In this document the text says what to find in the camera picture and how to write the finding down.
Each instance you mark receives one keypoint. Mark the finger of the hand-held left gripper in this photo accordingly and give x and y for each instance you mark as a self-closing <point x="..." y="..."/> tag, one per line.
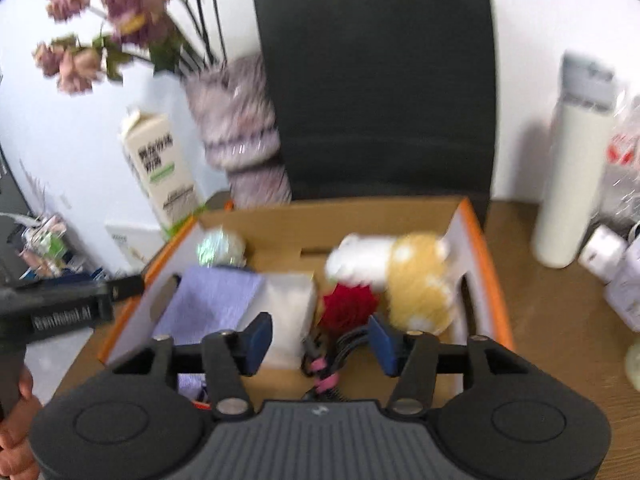
<point x="127" y="287"/>

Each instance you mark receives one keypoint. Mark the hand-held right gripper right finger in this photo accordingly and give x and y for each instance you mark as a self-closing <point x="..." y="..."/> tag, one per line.
<point x="382" y="347"/>

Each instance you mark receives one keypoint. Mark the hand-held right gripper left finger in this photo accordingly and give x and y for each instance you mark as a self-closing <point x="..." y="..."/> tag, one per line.
<point x="257" y="342"/>

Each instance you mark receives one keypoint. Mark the translucent box of white beads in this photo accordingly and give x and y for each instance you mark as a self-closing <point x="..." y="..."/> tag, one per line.
<point x="290" y="305"/>

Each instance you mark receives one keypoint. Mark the red artificial rose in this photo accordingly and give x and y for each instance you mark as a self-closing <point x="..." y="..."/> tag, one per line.
<point x="347" y="307"/>

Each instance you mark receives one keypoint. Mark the purple woven pouch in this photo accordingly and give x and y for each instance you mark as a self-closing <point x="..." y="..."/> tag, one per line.
<point x="210" y="300"/>

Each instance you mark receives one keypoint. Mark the white yellow plush sheep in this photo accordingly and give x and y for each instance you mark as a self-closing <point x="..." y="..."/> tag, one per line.
<point x="420" y="280"/>

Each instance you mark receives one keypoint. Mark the iridescent gauze bag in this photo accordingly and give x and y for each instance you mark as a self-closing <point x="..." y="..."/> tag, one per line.
<point x="220" y="247"/>

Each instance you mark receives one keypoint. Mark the red cardboard box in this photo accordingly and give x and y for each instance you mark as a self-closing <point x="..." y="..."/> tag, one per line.
<point x="280" y="230"/>

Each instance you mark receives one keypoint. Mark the person's left hand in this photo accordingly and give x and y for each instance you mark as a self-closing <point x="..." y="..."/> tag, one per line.
<point x="15" y="445"/>

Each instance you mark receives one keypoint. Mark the colourful clutter pile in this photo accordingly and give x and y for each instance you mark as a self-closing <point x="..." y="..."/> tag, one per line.
<point x="45" y="245"/>

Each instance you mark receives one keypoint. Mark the white green milk carton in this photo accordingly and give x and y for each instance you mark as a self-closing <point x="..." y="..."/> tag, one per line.
<point x="160" y="175"/>

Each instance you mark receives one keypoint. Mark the purple textured vase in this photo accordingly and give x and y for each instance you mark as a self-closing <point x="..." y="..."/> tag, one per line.
<point x="240" y="125"/>

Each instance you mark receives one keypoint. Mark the small white round device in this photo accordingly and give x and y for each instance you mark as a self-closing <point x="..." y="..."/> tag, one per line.
<point x="600" y="251"/>

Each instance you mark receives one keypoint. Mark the white tin box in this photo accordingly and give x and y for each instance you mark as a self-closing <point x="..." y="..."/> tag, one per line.
<point x="627" y="290"/>

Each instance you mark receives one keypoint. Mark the white thermos bottle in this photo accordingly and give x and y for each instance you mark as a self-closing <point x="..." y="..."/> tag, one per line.
<point x="570" y="175"/>

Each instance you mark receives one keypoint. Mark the black paper bag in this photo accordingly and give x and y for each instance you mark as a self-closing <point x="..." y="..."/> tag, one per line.
<point x="375" y="85"/>

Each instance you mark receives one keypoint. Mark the artificial flower bouquet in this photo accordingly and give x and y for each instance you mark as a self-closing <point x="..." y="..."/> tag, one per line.
<point x="135" y="5"/>

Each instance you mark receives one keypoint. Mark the clear water bottle red label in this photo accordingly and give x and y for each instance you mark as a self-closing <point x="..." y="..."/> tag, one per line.
<point x="625" y="170"/>

